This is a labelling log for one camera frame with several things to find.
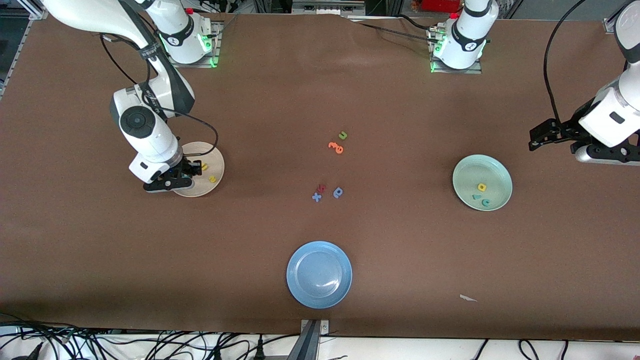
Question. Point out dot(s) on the blue foam letter a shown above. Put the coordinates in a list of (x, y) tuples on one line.
[(338, 193)]

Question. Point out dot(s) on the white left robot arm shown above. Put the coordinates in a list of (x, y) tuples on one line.
[(467, 35)]

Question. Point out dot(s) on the grey metal frame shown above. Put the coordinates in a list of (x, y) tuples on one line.
[(325, 6)]

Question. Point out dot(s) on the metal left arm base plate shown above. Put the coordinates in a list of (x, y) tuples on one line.
[(477, 70)]

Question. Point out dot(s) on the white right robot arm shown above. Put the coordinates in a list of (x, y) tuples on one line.
[(90, 12)]

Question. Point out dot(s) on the brown table cover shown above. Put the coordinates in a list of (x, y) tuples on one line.
[(100, 240)]

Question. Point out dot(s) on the blue round plate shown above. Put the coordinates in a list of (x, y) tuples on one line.
[(319, 274)]

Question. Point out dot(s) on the blue foam letter x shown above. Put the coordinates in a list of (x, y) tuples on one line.
[(316, 197)]

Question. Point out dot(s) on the white paper scrap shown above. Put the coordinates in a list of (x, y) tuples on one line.
[(466, 298)]

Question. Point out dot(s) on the aluminium corner bracket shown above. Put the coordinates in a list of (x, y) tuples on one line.
[(611, 25), (35, 12)]

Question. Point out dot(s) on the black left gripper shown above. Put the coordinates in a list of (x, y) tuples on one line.
[(569, 131)]

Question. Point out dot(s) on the aluminium profile with bracket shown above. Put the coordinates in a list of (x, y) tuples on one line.
[(310, 342)]

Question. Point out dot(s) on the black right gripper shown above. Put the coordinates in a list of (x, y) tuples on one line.
[(185, 167)]

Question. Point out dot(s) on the pale green round plate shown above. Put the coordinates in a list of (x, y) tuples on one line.
[(492, 172)]

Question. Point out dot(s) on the beige round plate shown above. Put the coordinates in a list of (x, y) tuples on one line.
[(210, 152)]

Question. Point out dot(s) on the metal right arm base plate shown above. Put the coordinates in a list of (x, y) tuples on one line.
[(217, 50)]

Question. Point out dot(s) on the red box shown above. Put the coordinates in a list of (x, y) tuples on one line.
[(440, 5)]

